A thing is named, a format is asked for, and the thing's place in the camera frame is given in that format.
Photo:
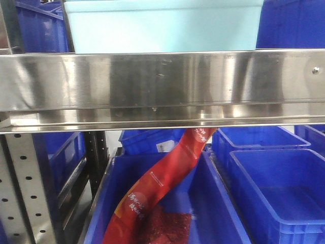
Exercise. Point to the light blue plastic bin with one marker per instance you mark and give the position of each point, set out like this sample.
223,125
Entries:
163,26

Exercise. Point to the dark blue bin back middle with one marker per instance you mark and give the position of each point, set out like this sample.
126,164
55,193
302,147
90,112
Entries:
150,141

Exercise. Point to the black perforated shelf upright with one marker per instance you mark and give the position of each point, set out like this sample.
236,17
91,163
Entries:
97,157

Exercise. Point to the dark blue bin left shelf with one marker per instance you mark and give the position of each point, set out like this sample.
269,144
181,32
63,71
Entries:
65,150

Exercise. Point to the perforated steel shelf upright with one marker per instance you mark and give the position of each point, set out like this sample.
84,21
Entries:
29,155

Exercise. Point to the dark blue bin back right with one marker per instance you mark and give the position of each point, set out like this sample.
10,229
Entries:
228,139

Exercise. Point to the dark blue bin with package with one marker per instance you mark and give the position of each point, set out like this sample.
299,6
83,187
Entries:
201,194

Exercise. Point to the red snack package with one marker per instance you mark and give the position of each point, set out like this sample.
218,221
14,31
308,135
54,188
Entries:
154,184

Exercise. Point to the dark blue bin front right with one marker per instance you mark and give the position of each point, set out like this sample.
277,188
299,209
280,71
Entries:
280,194

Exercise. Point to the dark blue bin top left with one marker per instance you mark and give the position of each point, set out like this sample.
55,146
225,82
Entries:
42,26

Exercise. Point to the dark blue bin top right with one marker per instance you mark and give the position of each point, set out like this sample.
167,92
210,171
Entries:
291,24

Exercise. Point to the right shelf steel front rail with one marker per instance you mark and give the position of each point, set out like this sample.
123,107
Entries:
49,92

